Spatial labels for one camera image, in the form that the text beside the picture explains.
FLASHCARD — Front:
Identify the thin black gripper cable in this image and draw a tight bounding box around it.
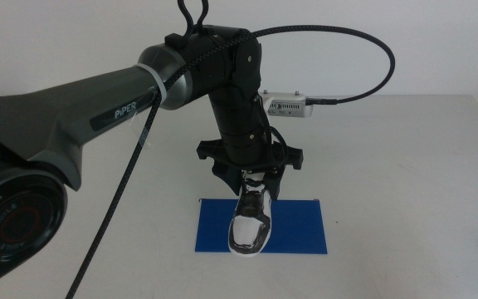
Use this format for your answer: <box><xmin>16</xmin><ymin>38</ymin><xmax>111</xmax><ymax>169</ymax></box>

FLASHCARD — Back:
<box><xmin>254</xmin><ymin>96</ymin><xmax>290</xmax><ymax>169</ymax></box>

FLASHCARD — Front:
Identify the black cable loop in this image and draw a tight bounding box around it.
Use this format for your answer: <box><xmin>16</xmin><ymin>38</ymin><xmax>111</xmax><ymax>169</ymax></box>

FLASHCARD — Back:
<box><xmin>176</xmin><ymin>0</ymin><xmax>210</xmax><ymax>37</ymax></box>

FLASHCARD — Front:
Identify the black and white shoe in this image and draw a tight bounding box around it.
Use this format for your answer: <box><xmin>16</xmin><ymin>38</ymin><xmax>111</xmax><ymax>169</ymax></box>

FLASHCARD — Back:
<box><xmin>227</xmin><ymin>169</ymin><xmax>273</xmax><ymax>258</ymax></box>

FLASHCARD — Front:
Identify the blue rectangular mat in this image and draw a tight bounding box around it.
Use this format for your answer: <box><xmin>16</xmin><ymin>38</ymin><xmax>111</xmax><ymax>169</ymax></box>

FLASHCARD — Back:
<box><xmin>194</xmin><ymin>198</ymin><xmax>329</xmax><ymax>255</ymax></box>

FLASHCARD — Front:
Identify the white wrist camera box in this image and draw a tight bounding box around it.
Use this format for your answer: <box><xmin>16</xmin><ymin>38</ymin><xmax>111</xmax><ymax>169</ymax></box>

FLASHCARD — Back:
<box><xmin>259</xmin><ymin>90</ymin><xmax>315</xmax><ymax>119</ymax></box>

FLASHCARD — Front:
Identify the braided black camera cable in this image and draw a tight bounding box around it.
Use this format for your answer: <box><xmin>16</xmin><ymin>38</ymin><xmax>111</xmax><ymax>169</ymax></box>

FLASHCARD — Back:
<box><xmin>64</xmin><ymin>24</ymin><xmax>397</xmax><ymax>299</ymax></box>

